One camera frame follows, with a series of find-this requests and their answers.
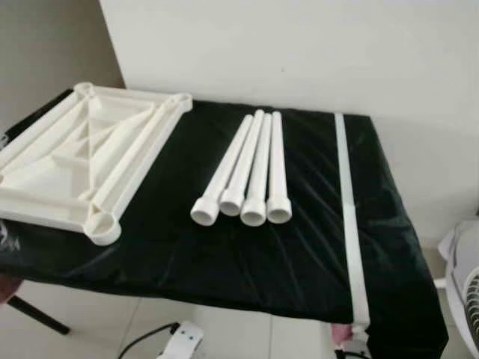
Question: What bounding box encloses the white tape strip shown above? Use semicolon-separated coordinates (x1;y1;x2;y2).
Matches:
334;112;372;331

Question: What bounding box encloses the black tablecloth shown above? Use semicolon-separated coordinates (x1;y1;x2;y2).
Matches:
0;88;450;359

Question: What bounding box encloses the pink rounded object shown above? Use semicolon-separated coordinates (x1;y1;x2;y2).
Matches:
333;322;353;346

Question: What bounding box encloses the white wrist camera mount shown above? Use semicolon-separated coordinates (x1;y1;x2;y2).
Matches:
341;328;373;359
156;322;204;359

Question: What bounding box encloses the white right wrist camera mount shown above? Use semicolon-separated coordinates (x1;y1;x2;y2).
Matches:
341;328;373;359

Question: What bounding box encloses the black metal table leg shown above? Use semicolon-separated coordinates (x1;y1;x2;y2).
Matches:
6;295;72;335

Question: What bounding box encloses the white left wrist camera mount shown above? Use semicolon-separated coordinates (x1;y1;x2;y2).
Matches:
156;322;204;359

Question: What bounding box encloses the white plastic table top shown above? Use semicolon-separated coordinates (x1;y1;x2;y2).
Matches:
0;82;194;247

